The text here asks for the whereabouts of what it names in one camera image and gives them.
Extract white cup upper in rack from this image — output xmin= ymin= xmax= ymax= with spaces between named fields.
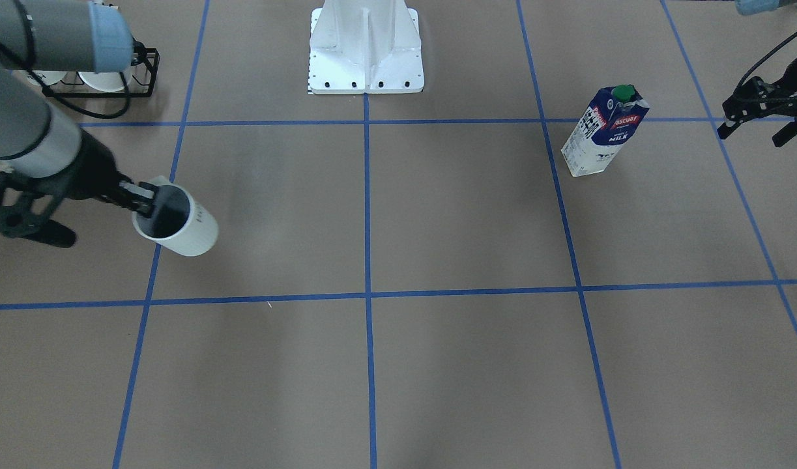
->
xmin=20 ymin=70 xmax=67 ymax=87

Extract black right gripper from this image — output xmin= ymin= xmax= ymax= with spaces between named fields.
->
xmin=46 ymin=134 xmax=161 ymax=218

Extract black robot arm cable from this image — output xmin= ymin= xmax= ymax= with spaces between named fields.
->
xmin=734 ymin=20 xmax=797 ymax=98

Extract white mug with dark inside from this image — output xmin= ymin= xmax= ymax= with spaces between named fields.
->
xmin=131 ymin=177 xmax=219 ymax=257

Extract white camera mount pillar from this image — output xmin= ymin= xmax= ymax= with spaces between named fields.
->
xmin=307 ymin=1 xmax=425 ymax=94

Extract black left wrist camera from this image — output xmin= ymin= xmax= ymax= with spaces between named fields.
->
xmin=717 ymin=77 xmax=797 ymax=148

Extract white cup in rack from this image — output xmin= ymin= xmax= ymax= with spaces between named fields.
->
xmin=20 ymin=70 xmax=67 ymax=87
xmin=78 ymin=72 xmax=130 ymax=93

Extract white cup lower in rack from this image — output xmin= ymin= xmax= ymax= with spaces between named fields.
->
xmin=78 ymin=72 xmax=130 ymax=93

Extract blue white milk carton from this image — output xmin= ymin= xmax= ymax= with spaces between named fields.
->
xmin=561 ymin=84 xmax=650 ymax=177

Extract black wire cup rack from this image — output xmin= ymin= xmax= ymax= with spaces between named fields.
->
xmin=21 ymin=42 xmax=161 ymax=98

